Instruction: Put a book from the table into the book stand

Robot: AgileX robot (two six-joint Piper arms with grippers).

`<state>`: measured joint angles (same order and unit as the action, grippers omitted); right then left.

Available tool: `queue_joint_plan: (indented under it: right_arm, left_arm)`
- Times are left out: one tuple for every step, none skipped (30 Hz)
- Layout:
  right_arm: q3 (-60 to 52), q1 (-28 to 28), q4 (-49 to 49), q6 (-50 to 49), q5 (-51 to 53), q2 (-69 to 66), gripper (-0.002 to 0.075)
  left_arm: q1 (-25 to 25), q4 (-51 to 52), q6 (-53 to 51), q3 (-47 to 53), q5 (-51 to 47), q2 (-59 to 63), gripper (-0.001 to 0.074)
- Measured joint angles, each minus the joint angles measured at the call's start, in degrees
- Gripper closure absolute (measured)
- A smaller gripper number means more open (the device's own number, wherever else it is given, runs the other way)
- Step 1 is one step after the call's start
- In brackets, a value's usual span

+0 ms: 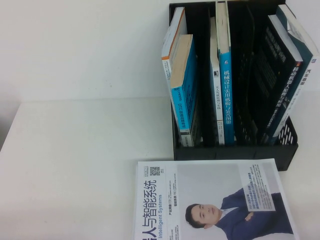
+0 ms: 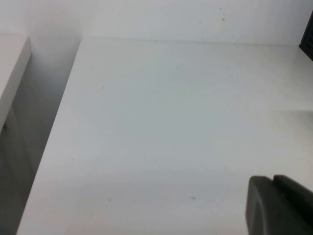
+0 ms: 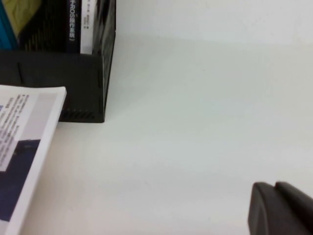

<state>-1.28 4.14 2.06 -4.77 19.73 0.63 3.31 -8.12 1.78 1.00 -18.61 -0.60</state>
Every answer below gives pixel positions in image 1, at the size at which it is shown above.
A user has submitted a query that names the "blue spine mechanical design book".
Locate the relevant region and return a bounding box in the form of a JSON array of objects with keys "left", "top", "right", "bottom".
[{"left": 215, "top": 1, "right": 236, "bottom": 146}]

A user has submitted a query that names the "teal cover white spine book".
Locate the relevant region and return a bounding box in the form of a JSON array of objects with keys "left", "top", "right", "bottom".
[{"left": 273, "top": 3, "right": 320, "bottom": 138}]

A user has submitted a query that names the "white magazine with man portrait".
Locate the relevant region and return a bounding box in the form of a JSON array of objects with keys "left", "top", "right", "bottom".
[{"left": 133, "top": 157, "right": 300, "bottom": 240}]

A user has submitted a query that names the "white book with orange stripe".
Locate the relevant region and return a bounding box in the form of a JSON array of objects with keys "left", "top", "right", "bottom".
[{"left": 161, "top": 6, "right": 188, "bottom": 81}]

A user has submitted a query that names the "black plastic book stand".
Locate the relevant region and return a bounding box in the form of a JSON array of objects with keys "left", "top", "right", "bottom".
[{"left": 168, "top": 0, "right": 300, "bottom": 172}]

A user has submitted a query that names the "blue book with tan pages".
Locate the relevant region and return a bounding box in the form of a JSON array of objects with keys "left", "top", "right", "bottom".
[{"left": 169, "top": 33, "right": 201, "bottom": 148}]

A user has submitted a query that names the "thin white spine book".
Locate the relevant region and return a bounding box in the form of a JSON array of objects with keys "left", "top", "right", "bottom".
[{"left": 209, "top": 16, "right": 226, "bottom": 146}]

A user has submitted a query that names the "dark robot book orange blob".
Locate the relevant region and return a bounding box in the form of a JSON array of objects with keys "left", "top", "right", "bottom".
[{"left": 258, "top": 14, "right": 305, "bottom": 146}]

